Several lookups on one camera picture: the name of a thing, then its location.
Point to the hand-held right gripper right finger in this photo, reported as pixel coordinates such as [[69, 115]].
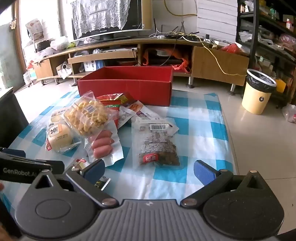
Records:
[[203, 172]]

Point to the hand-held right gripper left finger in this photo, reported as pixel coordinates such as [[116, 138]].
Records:
[[96, 169]]

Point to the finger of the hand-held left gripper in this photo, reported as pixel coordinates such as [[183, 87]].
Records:
[[57, 167], [13, 153]]

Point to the small crinkled snack packet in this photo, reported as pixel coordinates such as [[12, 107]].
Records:
[[79, 163]]

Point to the clear sausage packet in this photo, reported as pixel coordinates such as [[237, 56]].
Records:
[[101, 143]]

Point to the round bun packet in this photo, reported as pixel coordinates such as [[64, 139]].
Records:
[[60, 136]]

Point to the yellow crispy snack packet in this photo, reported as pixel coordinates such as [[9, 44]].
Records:
[[87, 115]]

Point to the dark dried snack packet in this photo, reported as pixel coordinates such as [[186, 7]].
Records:
[[157, 143]]

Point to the silver printed snack packet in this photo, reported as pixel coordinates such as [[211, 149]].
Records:
[[126, 117]]

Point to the red candy bag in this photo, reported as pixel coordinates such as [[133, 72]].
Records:
[[111, 98]]

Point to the white packet with food picture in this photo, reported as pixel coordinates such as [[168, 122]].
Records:
[[150, 113]]

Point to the red cardboard box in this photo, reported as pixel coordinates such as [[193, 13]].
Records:
[[138, 90]]

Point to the person's left hand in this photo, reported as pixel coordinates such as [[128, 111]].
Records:
[[1, 187]]

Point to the black chair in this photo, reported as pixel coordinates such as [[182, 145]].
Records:
[[11, 120]]

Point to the blue white checkered cloth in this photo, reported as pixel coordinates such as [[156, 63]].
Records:
[[196, 129]]

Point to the white plastic drawer cart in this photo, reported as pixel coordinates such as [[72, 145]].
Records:
[[30, 74]]

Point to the yellow trash bin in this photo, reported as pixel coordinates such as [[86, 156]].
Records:
[[256, 95]]

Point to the glass sliding door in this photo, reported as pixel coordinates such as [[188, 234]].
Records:
[[10, 58]]

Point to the white round device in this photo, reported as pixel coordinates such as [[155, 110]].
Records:
[[63, 69]]

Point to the blue white carton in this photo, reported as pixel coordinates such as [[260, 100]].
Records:
[[93, 65]]

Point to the white plastic bag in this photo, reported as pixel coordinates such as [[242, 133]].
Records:
[[290, 114]]

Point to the orange plastic bag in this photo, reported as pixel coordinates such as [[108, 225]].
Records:
[[182, 63]]

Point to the wooden television cabinet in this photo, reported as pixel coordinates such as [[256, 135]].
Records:
[[217, 62]]

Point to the black woven basket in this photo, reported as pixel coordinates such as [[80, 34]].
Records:
[[42, 45]]

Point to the printed cardboard box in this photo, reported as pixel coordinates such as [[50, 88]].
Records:
[[34, 29]]

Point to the red plastic bag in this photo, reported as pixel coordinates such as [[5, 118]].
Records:
[[231, 48]]

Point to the metal pot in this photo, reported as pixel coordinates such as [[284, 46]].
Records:
[[161, 52]]

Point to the white power strip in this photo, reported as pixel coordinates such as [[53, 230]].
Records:
[[161, 36]]

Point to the white lace cloth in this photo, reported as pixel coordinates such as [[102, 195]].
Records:
[[99, 16]]

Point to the black metal shelf rack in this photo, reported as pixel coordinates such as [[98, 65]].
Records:
[[256, 27]]

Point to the black television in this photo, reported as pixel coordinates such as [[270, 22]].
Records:
[[136, 14]]

